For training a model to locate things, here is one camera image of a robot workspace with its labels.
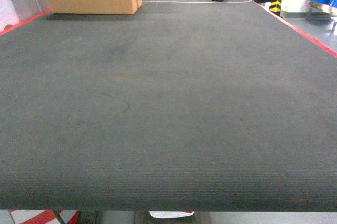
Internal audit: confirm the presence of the yellow black striped bollard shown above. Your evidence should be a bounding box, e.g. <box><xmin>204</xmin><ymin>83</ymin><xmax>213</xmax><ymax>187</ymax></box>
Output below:
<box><xmin>268</xmin><ymin>0</ymin><xmax>282</xmax><ymax>16</ymax></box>

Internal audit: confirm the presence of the dark grey table mat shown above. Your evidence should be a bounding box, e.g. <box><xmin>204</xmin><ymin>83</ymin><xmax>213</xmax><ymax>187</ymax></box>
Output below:
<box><xmin>1</xmin><ymin>0</ymin><xmax>336</xmax><ymax>212</ymax></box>

